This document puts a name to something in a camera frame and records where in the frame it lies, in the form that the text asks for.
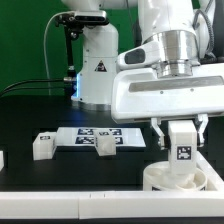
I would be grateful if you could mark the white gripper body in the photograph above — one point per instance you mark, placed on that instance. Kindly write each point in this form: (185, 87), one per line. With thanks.
(139, 95)

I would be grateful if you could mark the white round stool seat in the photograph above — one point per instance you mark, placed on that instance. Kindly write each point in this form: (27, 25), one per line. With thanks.
(157, 177)

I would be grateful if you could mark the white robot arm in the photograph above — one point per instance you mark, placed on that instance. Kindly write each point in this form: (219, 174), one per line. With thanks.
(165, 77)

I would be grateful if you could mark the white marker sheet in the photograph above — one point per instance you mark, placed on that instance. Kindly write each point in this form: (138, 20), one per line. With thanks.
(83, 136)

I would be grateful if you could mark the white workspace border frame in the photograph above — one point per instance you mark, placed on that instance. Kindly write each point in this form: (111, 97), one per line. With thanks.
(117, 204)

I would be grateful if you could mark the black camera on stand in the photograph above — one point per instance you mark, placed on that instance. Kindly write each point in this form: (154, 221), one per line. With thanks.
(74, 23)

